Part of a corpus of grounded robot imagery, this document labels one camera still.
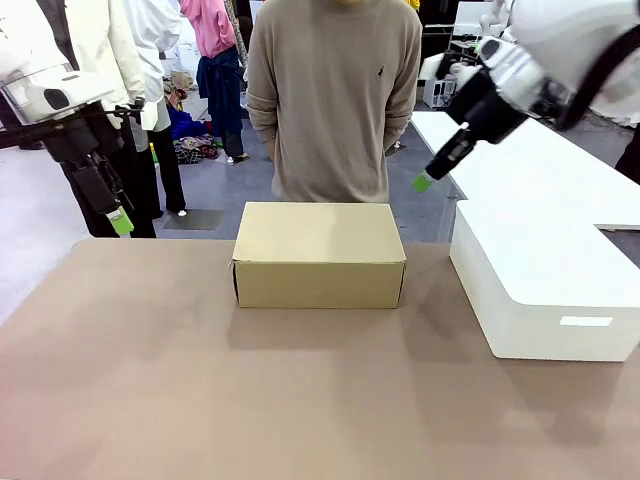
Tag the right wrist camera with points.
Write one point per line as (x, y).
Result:
(430, 67)

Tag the hats pile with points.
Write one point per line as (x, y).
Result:
(180, 87)

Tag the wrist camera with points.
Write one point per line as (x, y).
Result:
(135, 105)
(430, 67)

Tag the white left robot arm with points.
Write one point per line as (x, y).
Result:
(45, 95)

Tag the person in beige sweater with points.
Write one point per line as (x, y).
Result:
(335, 100)

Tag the brown cardboard shoe box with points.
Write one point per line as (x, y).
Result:
(320, 260)

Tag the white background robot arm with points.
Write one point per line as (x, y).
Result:
(487, 20)

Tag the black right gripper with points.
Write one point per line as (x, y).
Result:
(487, 110)

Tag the mannequin in cream jacket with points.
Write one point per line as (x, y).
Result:
(120, 50)

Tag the large white table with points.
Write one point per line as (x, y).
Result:
(550, 165)

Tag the colourful clothes pile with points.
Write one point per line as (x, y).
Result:
(192, 147)

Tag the white computer case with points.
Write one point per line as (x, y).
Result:
(440, 95)

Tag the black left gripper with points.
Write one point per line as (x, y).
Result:
(85, 137)

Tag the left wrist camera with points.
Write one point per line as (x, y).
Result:
(135, 105)

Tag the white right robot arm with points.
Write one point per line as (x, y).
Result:
(575, 25)

